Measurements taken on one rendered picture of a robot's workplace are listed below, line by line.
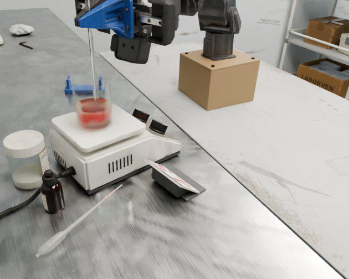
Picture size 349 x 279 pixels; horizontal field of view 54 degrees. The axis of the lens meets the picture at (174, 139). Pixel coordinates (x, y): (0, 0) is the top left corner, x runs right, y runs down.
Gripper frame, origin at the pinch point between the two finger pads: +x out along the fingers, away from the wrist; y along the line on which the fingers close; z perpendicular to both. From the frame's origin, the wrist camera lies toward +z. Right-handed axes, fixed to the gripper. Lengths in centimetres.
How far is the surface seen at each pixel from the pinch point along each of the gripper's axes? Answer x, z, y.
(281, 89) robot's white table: -55, 26, -12
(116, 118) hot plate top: -2.4, 16.8, -0.2
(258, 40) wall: -211, 59, 57
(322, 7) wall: -267, 39, 31
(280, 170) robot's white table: -18.3, 25.8, -25.4
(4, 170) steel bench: 12.1, 25.5, 12.9
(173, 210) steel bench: 2.1, 25.6, -16.0
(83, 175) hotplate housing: 8.0, 21.3, -3.2
